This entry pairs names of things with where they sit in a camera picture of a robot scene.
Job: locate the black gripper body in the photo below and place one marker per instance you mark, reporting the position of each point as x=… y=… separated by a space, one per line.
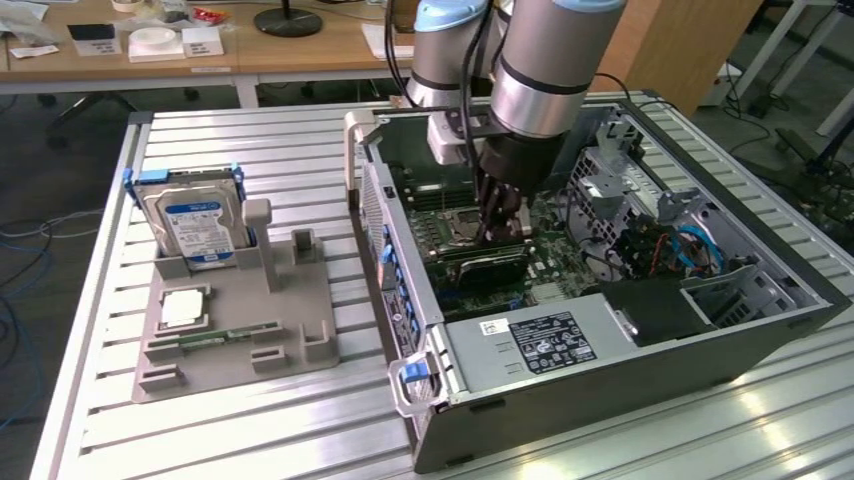
x=523 y=160

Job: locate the Nvidia graphics card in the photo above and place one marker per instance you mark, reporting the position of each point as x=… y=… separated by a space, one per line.
x=490 y=270

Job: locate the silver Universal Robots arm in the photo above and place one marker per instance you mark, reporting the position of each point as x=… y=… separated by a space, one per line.
x=540 y=75

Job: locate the metal CPU socket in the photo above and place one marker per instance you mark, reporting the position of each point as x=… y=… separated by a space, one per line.
x=461 y=225

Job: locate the green Dell motherboard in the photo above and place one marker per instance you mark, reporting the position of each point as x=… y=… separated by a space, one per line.
x=560 y=270

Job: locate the grey metal drive cage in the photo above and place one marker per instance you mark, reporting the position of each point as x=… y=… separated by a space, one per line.
x=600 y=190

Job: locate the silver chipset heatsink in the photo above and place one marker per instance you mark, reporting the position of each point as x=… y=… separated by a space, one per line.
x=550 y=293

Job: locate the grey power supply unit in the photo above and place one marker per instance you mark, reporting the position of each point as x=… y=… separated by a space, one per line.
x=480 y=360

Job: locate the white paper stack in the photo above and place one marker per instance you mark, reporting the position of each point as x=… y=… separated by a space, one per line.
x=372 y=42

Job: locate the wooden cabinet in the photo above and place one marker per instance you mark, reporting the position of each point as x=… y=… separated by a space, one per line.
x=687 y=50

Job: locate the grey metal disk bay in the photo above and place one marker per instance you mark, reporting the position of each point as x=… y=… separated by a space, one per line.
x=734 y=300

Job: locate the dark grey PC case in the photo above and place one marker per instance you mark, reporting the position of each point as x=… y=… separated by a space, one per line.
x=600 y=400

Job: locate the wooden desk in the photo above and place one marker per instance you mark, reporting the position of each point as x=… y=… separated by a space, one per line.
x=300 y=50

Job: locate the hard disk in blue caddy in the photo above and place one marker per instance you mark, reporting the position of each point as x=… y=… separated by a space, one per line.
x=193 y=230

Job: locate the black round lamp base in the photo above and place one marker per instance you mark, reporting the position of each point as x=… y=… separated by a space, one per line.
x=288 y=22

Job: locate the green RAM stick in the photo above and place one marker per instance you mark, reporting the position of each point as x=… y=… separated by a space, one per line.
x=220 y=337

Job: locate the silver CPU chip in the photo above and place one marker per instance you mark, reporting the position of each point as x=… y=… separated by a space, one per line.
x=181 y=309

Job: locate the grey printed parts rack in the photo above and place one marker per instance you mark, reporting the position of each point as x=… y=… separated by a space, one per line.
x=220 y=375

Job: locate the plain white box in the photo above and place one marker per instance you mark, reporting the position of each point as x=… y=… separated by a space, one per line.
x=201 y=42

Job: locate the red small packet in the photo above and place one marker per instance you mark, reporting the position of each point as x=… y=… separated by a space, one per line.
x=209 y=15

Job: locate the white tape roll box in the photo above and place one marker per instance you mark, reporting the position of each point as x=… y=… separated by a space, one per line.
x=156 y=45

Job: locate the white box with black top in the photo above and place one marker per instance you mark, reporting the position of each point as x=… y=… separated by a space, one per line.
x=95 y=39

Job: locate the white paper tag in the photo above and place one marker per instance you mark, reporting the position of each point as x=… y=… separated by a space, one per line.
x=33 y=51

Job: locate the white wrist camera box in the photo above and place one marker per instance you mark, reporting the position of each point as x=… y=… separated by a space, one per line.
x=448 y=142

